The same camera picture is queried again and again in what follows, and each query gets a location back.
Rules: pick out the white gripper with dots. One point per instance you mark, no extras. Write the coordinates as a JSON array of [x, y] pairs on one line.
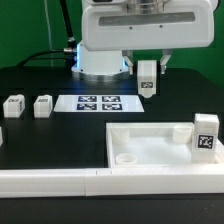
[[128, 25]]

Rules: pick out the white block at left edge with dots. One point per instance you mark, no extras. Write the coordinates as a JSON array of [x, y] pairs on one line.
[[1, 137]]

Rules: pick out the white front obstacle bar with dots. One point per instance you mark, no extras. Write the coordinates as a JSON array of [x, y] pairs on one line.
[[106, 181]]

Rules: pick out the white square table top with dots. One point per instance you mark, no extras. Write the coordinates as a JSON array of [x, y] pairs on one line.
[[139, 145]]

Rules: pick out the white sheet with tags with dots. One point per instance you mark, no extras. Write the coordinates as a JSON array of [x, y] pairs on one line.
[[98, 103]]

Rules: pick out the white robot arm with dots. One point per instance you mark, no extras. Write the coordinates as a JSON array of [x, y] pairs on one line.
[[102, 65]]

